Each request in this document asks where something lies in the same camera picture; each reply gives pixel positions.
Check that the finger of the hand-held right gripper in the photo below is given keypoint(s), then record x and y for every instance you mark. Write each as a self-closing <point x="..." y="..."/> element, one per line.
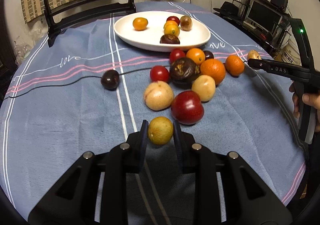
<point x="260" y="64"/>

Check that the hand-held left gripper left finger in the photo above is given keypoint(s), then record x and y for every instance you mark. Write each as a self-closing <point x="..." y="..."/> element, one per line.
<point x="144" y="140"/>

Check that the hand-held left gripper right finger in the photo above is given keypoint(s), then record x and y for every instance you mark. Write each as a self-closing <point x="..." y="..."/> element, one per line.
<point x="178" y="145"/>

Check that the small yellow tan fruit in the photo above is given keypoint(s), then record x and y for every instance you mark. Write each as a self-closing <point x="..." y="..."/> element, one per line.
<point x="160" y="130"/>

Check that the large red plum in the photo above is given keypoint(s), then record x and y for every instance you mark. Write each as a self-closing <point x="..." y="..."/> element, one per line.
<point x="187" y="107"/>
<point x="173" y="19"/>

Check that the pale tan smooth fruit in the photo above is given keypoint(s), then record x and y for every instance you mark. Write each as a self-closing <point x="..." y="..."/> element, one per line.
<point x="203" y="87"/>
<point x="158" y="95"/>

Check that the large orange mandarin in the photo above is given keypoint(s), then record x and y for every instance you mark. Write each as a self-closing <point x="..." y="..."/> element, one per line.
<point x="212" y="71"/>

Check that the red cherry tomato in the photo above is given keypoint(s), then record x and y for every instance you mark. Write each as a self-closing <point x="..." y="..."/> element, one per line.
<point x="177" y="55"/>
<point x="159" y="73"/>

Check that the dark purple plum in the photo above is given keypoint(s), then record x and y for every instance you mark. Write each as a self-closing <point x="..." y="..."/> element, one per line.
<point x="208" y="54"/>
<point x="110" y="79"/>

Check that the large dark brown fruit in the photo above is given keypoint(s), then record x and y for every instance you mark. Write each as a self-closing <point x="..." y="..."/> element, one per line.
<point x="184" y="72"/>

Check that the large tan round fruit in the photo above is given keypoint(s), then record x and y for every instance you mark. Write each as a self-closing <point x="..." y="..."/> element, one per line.
<point x="186" y="23"/>

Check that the dark brown oblong fruit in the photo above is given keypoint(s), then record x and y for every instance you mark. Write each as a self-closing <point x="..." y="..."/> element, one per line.
<point x="170" y="39"/>

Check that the yellow green citrus fruit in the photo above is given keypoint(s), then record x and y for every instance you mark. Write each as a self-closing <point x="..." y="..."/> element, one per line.
<point x="171" y="31"/>

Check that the orange kumquat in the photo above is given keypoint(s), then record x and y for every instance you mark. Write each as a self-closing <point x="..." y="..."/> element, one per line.
<point x="170" y="22"/>

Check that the white oval plate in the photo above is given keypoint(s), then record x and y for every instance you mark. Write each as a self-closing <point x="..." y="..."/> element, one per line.
<point x="150" y="37"/>

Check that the yellow kumquat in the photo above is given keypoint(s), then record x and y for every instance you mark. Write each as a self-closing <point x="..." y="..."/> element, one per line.
<point x="140" y="23"/>

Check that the person's right hand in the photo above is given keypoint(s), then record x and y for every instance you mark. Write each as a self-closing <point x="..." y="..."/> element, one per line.
<point x="312" y="101"/>

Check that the white plastic bucket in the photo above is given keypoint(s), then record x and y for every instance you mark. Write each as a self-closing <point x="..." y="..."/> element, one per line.
<point x="291" y="52"/>

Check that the black monitor and desk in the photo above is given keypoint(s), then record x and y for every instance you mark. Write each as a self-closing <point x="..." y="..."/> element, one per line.
<point x="250" y="32"/>

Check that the computer monitor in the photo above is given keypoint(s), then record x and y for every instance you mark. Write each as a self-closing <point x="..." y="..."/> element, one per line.
<point x="266" y="17"/>

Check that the black hat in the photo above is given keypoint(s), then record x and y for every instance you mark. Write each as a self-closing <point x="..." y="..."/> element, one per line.
<point x="228" y="8"/>

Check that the small orange citrus fruit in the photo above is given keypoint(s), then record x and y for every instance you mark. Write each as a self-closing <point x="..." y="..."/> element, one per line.
<point x="195" y="56"/>

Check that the blue striped tablecloth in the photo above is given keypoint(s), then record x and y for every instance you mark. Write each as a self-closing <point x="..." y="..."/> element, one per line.
<point x="75" y="115"/>

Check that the clear plastic bag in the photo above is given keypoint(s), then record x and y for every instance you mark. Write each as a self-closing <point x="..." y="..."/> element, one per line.
<point x="22" y="47"/>

